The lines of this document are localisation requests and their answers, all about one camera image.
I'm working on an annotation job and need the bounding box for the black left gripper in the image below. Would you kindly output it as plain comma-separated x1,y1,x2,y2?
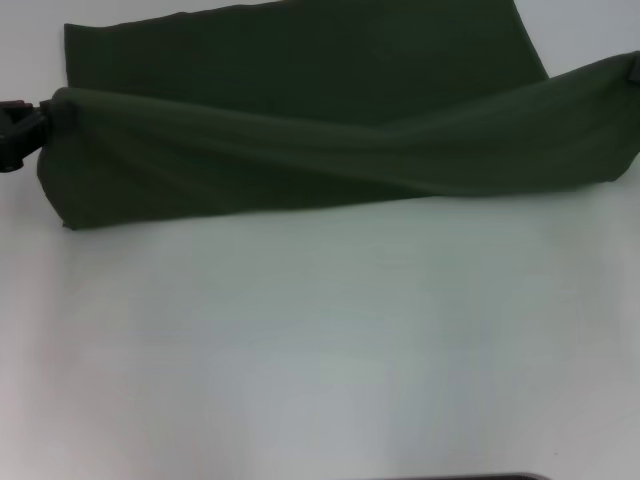
0,98,57,175

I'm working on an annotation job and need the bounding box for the dark green FREE! t-shirt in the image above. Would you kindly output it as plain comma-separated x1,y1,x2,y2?
36,0,640,233

